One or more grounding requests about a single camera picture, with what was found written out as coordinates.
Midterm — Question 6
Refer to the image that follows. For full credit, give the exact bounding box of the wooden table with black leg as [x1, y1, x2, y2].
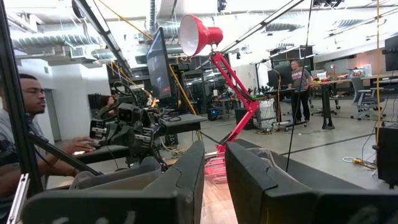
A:
[310, 79, 353, 130]

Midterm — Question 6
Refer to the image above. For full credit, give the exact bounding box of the black overhead frame beam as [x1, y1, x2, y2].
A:
[71, 0, 135, 76]
[220, 0, 306, 54]

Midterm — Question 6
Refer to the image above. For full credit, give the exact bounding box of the grey office chair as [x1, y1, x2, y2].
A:
[350, 77, 387, 121]

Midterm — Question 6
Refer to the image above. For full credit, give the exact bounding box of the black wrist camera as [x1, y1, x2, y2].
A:
[116, 102, 144, 124]

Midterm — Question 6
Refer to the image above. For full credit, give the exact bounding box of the black standing desk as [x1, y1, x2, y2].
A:
[264, 88, 309, 132]

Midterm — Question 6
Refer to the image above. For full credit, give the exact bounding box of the large black monitor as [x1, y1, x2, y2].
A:
[146, 27, 178, 108]

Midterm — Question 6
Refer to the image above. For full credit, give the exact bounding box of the small black monitor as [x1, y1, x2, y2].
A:
[267, 63, 294, 90]

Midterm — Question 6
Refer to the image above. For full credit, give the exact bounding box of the yellow diagonal strap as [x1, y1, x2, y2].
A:
[96, 0, 202, 141]

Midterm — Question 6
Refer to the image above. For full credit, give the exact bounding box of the red desk lamp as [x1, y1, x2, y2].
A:
[178, 14, 260, 185]

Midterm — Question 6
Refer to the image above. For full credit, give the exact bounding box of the yellow hanging cable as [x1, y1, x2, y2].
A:
[374, 0, 382, 147]

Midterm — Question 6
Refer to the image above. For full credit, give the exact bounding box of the silver aluminium rail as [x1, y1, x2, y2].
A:
[6, 173, 30, 224]

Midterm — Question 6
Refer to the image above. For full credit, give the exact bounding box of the black hanging cable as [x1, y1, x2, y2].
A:
[285, 0, 314, 174]

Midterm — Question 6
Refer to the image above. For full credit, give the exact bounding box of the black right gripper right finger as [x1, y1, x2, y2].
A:
[224, 142, 398, 224]

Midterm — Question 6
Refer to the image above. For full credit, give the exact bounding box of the yellow power strip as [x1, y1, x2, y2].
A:
[342, 156, 377, 169]

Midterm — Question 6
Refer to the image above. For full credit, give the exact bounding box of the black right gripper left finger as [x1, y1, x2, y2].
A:
[20, 140, 206, 224]

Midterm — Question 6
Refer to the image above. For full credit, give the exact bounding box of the black wall monitor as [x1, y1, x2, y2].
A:
[384, 34, 398, 72]

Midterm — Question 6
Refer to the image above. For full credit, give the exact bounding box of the person's hand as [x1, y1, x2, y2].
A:
[60, 136, 98, 156]

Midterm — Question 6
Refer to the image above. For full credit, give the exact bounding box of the seated person at desk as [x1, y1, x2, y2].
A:
[0, 0, 101, 200]

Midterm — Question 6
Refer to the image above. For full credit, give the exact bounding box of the silver air duct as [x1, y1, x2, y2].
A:
[11, 32, 104, 50]

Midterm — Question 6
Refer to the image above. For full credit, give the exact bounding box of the black work desk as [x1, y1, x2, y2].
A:
[73, 144, 131, 165]

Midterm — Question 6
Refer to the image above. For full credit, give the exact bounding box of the black box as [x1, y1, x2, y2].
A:
[372, 123, 398, 190]

